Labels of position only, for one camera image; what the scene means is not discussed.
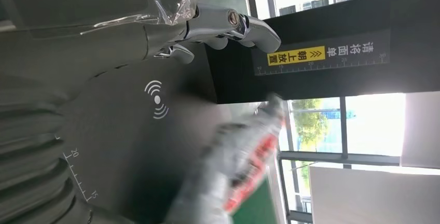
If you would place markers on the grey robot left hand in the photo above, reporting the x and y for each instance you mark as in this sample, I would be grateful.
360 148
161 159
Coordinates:
86 43

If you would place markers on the white package with red print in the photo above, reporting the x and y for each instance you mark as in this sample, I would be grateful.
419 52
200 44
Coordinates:
237 160

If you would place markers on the green conveyor belt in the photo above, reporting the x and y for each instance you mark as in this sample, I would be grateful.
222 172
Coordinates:
257 205

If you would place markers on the black scanner platform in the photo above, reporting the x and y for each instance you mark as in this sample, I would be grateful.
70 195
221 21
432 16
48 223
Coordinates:
137 140

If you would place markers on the black scanner column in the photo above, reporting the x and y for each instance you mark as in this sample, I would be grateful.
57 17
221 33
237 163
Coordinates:
343 81

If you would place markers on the dark window frame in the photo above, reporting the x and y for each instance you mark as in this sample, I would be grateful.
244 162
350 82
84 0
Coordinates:
343 126

